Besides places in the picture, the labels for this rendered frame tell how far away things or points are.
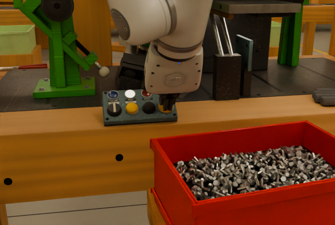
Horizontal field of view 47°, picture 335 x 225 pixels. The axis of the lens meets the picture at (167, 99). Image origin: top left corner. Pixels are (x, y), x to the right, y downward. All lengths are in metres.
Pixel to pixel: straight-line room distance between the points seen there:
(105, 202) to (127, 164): 1.43
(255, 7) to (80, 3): 0.66
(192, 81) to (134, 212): 1.49
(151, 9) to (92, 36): 0.82
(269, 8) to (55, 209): 1.69
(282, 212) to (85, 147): 0.40
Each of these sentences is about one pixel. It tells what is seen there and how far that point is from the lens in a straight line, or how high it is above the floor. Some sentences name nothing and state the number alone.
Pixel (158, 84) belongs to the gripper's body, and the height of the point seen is 1.00.
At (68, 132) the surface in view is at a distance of 0.78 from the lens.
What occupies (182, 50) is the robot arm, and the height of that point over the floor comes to 1.07.
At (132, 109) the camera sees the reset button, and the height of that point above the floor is 0.93.
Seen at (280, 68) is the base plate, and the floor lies 0.90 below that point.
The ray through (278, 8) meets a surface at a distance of 0.87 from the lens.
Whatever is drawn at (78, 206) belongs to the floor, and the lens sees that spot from 2.22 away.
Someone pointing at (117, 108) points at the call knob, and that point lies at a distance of 0.78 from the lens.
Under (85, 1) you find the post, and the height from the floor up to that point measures 1.11.
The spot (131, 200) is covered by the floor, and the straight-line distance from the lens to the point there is 2.22.
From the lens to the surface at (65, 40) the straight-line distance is 1.00.
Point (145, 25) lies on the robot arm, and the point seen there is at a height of 1.12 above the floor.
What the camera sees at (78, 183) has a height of 0.78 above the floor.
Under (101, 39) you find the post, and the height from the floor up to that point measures 0.98.
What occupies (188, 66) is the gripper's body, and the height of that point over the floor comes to 1.04.
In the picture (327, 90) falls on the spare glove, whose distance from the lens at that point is 1.02.
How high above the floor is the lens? 1.19
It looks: 18 degrees down
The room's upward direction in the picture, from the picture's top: straight up
